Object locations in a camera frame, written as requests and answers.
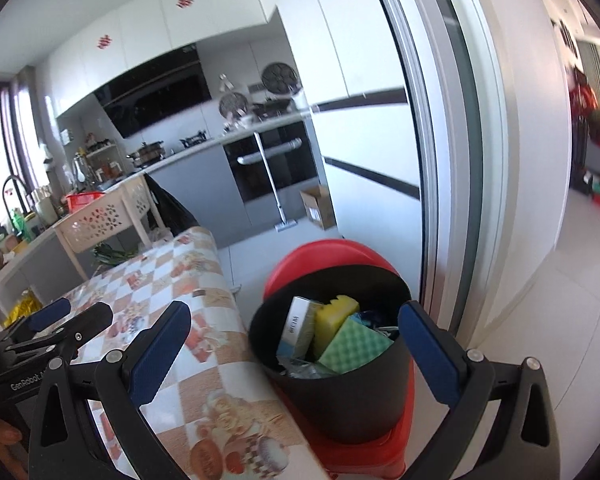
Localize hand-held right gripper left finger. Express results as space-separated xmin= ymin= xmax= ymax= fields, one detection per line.
xmin=27 ymin=301 xmax=193 ymax=480

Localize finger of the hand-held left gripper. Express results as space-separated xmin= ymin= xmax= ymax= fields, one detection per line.
xmin=0 ymin=297 xmax=72 ymax=347
xmin=5 ymin=302 xmax=115 ymax=361

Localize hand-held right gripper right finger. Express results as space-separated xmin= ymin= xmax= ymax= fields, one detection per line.
xmin=397 ymin=301 xmax=563 ymax=480

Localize green sponge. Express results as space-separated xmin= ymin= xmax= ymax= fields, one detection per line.
xmin=316 ymin=316 xmax=396 ymax=376

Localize yellow sponge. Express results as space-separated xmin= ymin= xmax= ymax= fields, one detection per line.
xmin=312 ymin=296 xmax=361 ymax=361

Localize small white carton box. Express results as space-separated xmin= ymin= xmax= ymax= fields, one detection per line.
xmin=276 ymin=295 xmax=326 ymax=361

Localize red and black trash bin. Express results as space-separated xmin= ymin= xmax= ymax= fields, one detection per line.
xmin=262 ymin=239 xmax=416 ymax=480

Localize person's left hand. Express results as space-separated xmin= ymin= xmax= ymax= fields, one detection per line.
xmin=0 ymin=417 xmax=26 ymax=466

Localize gold foil bag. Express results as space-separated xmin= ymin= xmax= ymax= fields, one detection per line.
xmin=5 ymin=292 xmax=43 ymax=328

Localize checked printed tablecloth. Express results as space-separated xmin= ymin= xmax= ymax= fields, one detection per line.
xmin=0 ymin=226 xmax=331 ymax=480

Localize green onions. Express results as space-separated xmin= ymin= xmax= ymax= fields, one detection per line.
xmin=92 ymin=242 xmax=141 ymax=266

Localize green dish soap bottle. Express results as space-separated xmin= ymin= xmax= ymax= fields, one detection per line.
xmin=11 ymin=207 xmax=35 ymax=241

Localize white laundry basket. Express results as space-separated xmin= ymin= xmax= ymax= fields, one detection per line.
xmin=52 ymin=174 xmax=166 ymax=281

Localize red plastic basket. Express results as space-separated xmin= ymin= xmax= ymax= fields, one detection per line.
xmin=64 ymin=191 xmax=106 ymax=211

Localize black kitchen faucet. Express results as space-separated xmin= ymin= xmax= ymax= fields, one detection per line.
xmin=1 ymin=175 xmax=33 ymax=221

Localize black bag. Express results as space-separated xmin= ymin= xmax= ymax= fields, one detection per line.
xmin=144 ymin=174 xmax=201 ymax=236

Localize metal cooking pot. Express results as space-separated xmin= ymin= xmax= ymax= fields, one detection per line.
xmin=130 ymin=141 xmax=166 ymax=166

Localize cardboard box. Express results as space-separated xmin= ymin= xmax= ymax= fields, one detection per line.
xmin=300 ymin=185 xmax=337 ymax=231

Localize white mop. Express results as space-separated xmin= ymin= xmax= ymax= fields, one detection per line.
xmin=252 ymin=132 xmax=298 ymax=233

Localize gas stove burner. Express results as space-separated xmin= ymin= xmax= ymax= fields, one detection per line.
xmin=180 ymin=131 xmax=213 ymax=150

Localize black built-in oven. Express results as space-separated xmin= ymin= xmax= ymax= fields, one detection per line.
xmin=222 ymin=122 xmax=326 ymax=206

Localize white refrigerator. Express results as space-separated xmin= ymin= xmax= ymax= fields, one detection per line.
xmin=275 ymin=0 xmax=426 ymax=246

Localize black range hood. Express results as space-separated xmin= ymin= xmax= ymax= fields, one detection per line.
xmin=94 ymin=45 xmax=213 ymax=139

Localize round metal rack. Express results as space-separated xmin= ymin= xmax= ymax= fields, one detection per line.
xmin=218 ymin=92 xmax=249 ymax=120

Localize black wok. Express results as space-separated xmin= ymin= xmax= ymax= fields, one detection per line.
xmin=252 ymin=100 xmax=296 ymax=118

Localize red festive decoration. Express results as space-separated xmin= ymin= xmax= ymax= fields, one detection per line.
xmin=570 ymin=70 xmax=600 ymax=161

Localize round black moulded pan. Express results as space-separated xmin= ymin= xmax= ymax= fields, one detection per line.
xmin=261 ymin=61 xmax=301 ymax=96

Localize white upper cabinets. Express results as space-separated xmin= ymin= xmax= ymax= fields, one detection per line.
xmin=35 ymin=0 xmax=286 ymax=118

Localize white sliding door frame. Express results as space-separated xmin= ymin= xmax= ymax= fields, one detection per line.
xmin=362 ymin=0 xmax=511 ymax=356

